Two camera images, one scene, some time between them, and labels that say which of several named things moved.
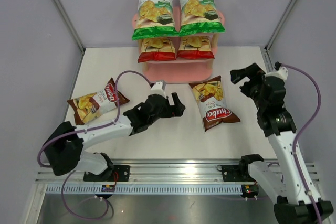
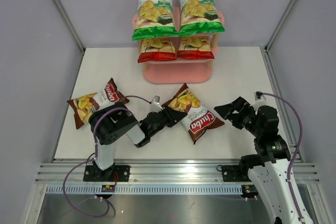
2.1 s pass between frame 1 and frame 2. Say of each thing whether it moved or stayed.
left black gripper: moved
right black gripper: moved
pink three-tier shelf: stayed
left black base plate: stayed
